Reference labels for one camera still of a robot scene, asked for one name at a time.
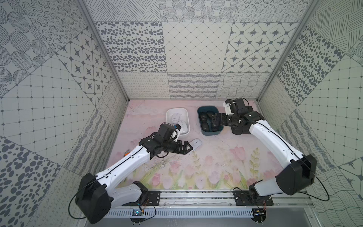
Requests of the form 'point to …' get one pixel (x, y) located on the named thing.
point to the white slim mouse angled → (195, 143)
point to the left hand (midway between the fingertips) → (190, 149)
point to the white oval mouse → (175, 117)
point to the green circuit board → (137, 212)
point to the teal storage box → (214, 109)
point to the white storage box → (184, 117)
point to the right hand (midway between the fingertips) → (220, 122)
